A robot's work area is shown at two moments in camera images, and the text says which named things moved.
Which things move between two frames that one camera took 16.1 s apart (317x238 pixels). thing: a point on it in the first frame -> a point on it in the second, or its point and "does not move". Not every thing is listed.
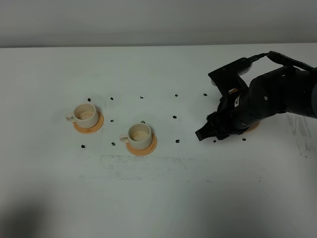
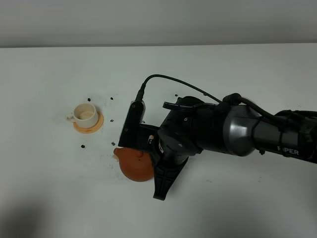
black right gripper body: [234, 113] -> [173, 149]
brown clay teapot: [233, 90] -> [135, 165]
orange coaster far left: [99, 125] does not move
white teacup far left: [84, 116] does not move
